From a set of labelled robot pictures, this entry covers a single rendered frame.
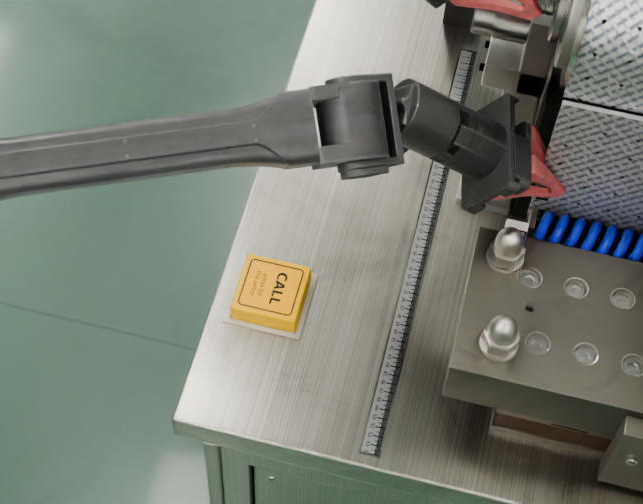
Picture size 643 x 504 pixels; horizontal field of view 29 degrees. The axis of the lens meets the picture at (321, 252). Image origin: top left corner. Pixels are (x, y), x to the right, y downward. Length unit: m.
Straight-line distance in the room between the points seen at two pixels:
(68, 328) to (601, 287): 1.34
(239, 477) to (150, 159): 0.44
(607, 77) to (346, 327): 0.40
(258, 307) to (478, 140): 0.31
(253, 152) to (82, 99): 1.64
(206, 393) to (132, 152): 0.33
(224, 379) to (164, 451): 0.96
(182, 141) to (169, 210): 1.44
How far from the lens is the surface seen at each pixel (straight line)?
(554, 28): 1.10
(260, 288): 1.31
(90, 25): 2.80
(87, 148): 1.04
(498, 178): 1.14
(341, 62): 1.52
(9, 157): 1.05
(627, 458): 1.20
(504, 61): 1.23
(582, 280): 1.22
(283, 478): 1.33
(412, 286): 1.34
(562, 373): 1.17
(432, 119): 1.11
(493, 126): 1.15
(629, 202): 1.23
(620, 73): 1.10
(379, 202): 1.40
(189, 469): 2.22
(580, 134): 1.15
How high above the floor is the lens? 2.05
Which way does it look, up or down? 58 degrees down
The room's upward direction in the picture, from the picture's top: 4 degrees clockwise
